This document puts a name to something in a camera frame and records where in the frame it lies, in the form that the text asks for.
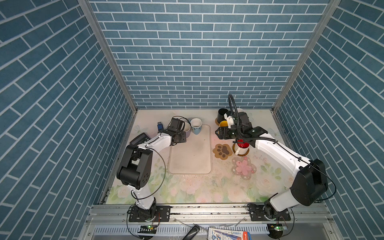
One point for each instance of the red inside mug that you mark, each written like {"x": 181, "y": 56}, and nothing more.
{"x": 242, "y": 147}

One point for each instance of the beige serving tray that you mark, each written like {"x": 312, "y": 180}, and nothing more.
{"x": 194, "y": 157}

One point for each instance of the aluminium front rail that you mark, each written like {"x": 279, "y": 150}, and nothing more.
{"x": 110, "y": 222}

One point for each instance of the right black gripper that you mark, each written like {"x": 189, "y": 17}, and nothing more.
{"x": 221, "y": 132}

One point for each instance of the black handheld device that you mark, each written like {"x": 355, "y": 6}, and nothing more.
{"x": 192, "y": 233}

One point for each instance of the pink flower coaster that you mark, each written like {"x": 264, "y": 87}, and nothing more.
{"x": 243, "y": 167}

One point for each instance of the light blue floral mug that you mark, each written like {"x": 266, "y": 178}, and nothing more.
{"x": 196, "y": 125}

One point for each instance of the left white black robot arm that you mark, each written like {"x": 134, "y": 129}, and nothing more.
{"x": 136, "y": 164}

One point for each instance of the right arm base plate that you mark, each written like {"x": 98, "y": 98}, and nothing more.
{"x": 258, "y": 213}

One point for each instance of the green circuit board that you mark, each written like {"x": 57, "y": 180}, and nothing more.
{"x": 147, "y": 230}

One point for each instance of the black calculator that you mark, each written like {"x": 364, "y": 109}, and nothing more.
{"x": 140, "y": 139}

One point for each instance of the brown cork round coaster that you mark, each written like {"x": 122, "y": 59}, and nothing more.
{"x": 235, "y": 150}

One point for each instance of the yellow mug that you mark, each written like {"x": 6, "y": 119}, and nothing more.
{"x": 223, "y": 124}

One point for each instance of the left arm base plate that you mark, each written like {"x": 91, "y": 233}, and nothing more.
{"x": 159, "y": 214}

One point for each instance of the blue stapler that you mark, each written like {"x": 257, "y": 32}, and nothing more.
{"x": 160, "y": 127}

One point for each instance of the blue white printed package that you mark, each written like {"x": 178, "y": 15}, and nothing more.
{"x": 221, "y": 234}

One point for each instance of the black mug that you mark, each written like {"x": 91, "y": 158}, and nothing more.
{"x": 221, "y": 115}

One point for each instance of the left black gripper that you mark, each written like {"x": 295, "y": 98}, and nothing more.
{"x": 183, "y": 137}

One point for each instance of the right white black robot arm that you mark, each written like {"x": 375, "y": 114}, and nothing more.
{"x": 310, "y": 178}

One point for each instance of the brown paw print coaster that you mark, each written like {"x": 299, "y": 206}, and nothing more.
{"x": 222, "y": 152}

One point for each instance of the white mug grey handle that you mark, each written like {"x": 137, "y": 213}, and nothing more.
{"x": 187, "y": 129}

